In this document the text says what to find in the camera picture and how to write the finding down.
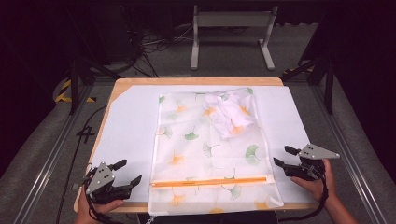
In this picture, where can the aluminium rail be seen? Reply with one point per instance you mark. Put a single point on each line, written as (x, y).
(345, 155)
(53, 155)

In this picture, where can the white garment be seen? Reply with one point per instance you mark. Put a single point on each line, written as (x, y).
(230, 115)

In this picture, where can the white paper sheet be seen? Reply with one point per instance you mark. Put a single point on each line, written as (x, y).
(130, 130)

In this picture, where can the person's right hand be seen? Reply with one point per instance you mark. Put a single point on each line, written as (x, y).
(320, 188)

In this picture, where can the leaf print mesh laundry bag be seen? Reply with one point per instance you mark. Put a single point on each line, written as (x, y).
(193, 155)

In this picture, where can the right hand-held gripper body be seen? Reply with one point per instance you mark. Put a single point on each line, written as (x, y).
(306, 171)

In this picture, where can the person's left hand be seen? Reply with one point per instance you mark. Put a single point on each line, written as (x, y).
(84, 211)

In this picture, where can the white metal stand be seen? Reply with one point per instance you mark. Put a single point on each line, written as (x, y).
(233, 19)

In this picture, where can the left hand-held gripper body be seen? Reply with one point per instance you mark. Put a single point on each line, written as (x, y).
(101, 179)

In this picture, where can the black metal stand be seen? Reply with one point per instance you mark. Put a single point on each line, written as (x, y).
(74, 84)
(328, 84)

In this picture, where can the yellow black hazard tape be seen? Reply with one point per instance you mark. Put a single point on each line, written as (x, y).
(63, 91)

